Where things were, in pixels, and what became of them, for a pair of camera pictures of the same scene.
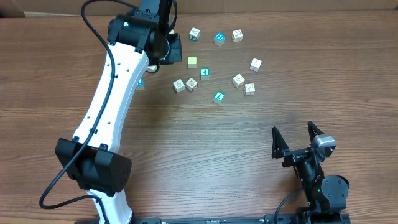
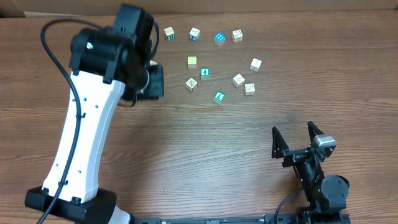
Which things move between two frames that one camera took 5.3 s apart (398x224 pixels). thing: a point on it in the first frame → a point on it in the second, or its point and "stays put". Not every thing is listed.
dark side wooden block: (255, 65) stays put
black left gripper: (175, 55) → (156, 86)
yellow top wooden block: (192, 62) stays put
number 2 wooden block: (191, 84) stays put
